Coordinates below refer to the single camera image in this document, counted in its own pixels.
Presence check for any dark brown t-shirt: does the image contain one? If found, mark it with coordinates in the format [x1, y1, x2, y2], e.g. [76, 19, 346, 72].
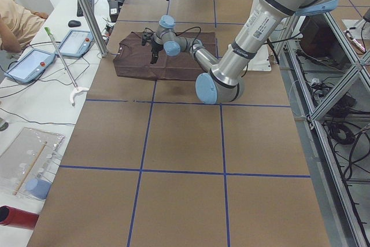
[113, 31, 204, 81]

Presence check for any black box with label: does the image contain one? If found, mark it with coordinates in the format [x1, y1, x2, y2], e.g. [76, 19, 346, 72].
[108, 0, 120, 23]

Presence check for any far blue teach pendant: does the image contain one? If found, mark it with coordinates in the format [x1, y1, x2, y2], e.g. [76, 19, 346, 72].
[58, 30, 94, 58]

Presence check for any blue teach pendant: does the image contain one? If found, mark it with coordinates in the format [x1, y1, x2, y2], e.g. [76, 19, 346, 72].
[5, 49, 56, 84]
[58, 30, 94, 58]

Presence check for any black keyboard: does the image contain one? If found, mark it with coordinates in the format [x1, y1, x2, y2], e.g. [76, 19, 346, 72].
[76, 0, 95, 18]

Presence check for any reacher grabber stick tool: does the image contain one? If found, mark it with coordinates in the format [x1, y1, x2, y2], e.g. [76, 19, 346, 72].
[44, 27, 89, 106]

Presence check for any black computer mouse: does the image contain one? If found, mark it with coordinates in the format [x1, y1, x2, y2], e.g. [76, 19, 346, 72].
[68, 20, 81, 28]

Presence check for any near blue teach pendant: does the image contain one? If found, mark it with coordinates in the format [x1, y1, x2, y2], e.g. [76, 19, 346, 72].
[5, 49, 56, 84]

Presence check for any person in beige shirt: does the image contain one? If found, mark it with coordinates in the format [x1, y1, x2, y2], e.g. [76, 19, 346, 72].
[1, 0, 49, 53]

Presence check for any wooden dowel stick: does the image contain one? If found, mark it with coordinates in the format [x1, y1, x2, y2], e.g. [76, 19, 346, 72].
[12, 141, 47, 196]

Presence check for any clear plastic bag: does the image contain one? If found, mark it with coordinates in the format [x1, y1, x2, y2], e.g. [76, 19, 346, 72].
[1, 128, 65, 200]

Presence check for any blue plastic cup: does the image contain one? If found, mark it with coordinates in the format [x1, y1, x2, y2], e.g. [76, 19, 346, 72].
[25, 178, 51, 200]

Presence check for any red cylinder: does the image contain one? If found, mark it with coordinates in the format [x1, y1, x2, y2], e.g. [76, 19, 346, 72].
[1, 205, 39, 230]

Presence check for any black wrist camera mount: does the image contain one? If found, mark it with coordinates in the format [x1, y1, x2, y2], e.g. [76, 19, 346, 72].
[141, 28, 155, 46]

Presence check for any aluminium frame post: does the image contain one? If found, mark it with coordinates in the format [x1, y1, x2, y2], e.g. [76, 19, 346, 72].
[77, 0, 108, 57]

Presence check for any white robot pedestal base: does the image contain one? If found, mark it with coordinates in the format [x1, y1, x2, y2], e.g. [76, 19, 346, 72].
[243, 45, 271, 72]

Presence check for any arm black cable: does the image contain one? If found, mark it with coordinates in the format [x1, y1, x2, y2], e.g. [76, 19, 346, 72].
[144, 26, 303, 79]

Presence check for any aluminium truss frame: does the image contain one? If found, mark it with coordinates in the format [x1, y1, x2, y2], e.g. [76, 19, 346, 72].
[272, 6, 369, 246]

